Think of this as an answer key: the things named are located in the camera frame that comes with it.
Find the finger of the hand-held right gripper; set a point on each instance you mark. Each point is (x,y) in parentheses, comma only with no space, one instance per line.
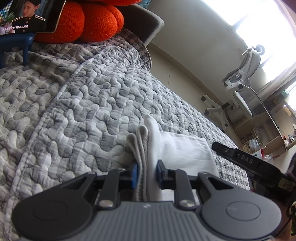
(223,150)

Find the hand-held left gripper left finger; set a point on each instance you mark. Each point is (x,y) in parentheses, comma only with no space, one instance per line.
(133,177)

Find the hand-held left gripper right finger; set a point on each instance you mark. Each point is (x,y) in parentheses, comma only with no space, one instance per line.
(159,175)

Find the white cotton garment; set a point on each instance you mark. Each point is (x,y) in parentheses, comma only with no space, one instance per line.
(185,148)

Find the person's right forearm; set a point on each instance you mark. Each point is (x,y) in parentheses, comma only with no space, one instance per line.
(289,227)

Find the wooden shelf unit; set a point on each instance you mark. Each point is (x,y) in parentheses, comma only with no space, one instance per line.
(266,129)

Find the white office chair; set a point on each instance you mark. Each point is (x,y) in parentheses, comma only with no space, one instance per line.
(240,102)

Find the grey checked quilted blanket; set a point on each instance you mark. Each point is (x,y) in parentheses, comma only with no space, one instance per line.
(81,104)

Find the window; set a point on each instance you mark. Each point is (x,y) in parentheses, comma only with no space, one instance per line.
(266,23)

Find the dark grey sofa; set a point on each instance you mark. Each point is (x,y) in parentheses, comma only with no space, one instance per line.
(145,25)

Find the orange flower-shaped cushion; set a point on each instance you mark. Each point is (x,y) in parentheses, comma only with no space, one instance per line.
(92,20)

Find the blue stool-shaped phone stand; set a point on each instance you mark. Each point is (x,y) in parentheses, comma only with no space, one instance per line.
(16,39)

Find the smartphone playing video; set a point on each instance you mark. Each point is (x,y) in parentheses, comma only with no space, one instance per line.
(30,16)

